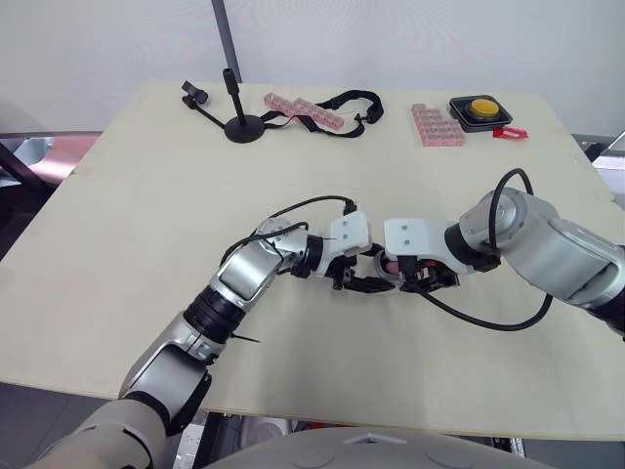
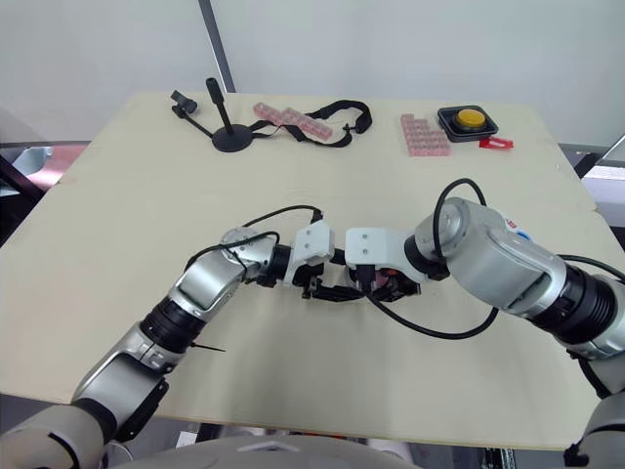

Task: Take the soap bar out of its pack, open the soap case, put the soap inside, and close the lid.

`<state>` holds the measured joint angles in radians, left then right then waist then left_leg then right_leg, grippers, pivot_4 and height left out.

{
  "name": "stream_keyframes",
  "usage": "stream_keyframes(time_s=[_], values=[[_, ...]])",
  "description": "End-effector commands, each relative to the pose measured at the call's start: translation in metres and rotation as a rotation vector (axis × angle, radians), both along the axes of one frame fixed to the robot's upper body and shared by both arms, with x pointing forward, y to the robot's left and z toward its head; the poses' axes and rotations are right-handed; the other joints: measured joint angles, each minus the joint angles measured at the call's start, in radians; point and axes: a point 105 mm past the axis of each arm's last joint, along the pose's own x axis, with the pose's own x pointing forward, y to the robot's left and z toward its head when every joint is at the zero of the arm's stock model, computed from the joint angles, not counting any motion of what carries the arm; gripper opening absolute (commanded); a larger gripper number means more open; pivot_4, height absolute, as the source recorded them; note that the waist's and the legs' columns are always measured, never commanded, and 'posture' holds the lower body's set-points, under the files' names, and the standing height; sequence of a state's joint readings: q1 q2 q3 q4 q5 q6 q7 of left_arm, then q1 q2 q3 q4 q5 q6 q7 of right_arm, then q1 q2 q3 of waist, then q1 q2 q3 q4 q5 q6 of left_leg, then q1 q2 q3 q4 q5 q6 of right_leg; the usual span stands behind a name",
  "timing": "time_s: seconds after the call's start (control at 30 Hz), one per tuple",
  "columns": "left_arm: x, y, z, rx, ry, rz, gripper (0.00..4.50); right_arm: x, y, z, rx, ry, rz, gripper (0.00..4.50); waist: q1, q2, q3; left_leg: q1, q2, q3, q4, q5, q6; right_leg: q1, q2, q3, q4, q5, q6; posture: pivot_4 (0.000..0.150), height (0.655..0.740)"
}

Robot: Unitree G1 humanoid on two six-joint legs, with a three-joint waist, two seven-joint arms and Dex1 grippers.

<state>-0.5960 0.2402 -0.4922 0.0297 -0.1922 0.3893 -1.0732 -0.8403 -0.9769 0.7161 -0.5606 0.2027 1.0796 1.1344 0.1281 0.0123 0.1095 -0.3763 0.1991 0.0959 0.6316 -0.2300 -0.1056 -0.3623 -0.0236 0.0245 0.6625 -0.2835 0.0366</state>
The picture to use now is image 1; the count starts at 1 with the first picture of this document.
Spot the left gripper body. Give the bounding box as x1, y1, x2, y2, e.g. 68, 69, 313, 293
331, 254, 361, 292

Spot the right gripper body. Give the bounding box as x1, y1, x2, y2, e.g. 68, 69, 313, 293
399, 256, 461, 294

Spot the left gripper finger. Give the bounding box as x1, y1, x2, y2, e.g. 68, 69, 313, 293
352, 275, 393, 295

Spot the grey soap case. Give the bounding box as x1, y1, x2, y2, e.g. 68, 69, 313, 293
373, 254, 401, 290

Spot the pink clear block plate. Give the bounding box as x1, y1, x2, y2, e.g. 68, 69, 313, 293
409, 102, 467, 149

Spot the pink clear block strip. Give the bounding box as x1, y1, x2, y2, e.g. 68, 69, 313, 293
263, 92, 347, 134

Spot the black box with yellow button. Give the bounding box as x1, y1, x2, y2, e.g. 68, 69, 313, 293
448, 94, 515, 134

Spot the black round-base stand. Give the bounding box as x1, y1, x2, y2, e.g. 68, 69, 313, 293
222, 67, 266, 145

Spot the grey metal pole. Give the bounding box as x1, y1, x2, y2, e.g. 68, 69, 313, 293
211, 0, 244, 85

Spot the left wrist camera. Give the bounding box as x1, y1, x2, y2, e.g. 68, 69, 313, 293
323, 211, 375, 259

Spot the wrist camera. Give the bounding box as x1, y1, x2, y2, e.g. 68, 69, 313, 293
382, 216, 433, 259
323, 211, 375, 259

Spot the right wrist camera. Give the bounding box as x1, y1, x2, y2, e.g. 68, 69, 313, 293
382, 216, 433, 259

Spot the black cable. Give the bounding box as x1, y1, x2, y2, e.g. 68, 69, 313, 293
401, 167, 555, 333
219, 195, 357, 268

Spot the black strap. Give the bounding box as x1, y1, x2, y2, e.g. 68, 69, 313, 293
260, 89, 386, 139

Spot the small black camera on arm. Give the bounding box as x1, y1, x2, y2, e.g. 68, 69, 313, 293
180, 79, 230, 131

